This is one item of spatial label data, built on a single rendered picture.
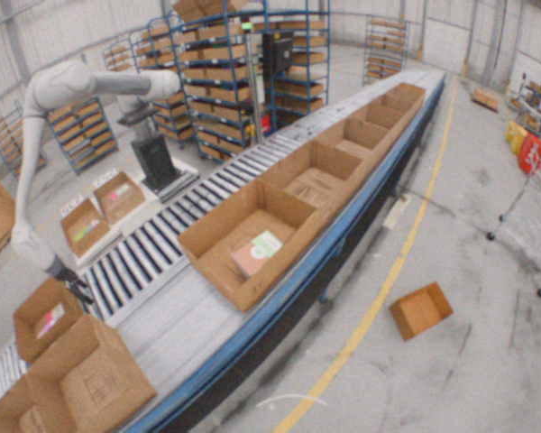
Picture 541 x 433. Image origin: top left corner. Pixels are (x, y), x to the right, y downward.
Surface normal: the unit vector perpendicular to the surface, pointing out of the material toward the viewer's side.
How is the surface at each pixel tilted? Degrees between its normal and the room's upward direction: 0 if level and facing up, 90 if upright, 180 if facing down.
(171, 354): 0
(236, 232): 0
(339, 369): 0
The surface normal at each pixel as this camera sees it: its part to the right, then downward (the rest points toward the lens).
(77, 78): 0.98, 0.10
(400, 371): -0.07, -0.68
